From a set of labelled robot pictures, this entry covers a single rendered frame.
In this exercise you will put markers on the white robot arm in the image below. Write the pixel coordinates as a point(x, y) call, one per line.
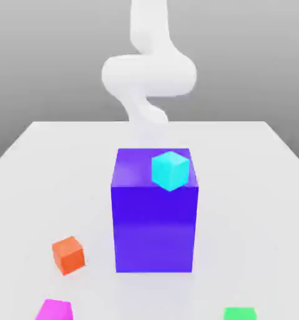
point(149, 72)

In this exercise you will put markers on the small cyan cube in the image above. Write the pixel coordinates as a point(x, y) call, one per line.
point(169, 170)

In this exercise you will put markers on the small orange cube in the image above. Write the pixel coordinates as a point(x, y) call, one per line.
point(68, 256)

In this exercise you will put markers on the small magenta cube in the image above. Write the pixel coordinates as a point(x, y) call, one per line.
point(54, 311)

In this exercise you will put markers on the small green cube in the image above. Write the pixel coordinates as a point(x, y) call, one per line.
point(239, 314)

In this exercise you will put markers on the large purple box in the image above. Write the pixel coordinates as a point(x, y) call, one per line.
point(154, 225)

